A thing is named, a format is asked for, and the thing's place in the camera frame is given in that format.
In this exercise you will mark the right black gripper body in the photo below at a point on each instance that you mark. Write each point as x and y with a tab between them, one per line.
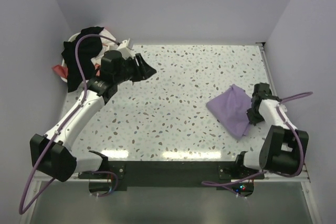
254	116

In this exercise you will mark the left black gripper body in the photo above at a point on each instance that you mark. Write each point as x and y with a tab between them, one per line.
127	72

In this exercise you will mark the purple t shirt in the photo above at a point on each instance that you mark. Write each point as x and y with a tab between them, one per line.
230	109

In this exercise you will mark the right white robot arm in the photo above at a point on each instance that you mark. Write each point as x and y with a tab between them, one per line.
284	148

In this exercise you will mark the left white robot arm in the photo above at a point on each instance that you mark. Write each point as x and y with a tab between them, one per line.
51	152

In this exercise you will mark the black t shirt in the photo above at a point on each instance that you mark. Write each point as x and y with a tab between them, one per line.
88	49

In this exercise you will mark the white laundry basket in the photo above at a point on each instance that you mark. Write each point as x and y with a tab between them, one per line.
106	45

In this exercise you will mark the coral orange t shirt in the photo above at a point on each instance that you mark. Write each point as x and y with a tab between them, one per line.
60	69

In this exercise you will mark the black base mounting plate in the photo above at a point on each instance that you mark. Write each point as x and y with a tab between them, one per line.
175	173

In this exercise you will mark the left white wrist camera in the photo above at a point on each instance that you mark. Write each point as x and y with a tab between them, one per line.
125	48

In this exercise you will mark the aluminium frame rail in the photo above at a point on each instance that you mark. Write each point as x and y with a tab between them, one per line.
36	185

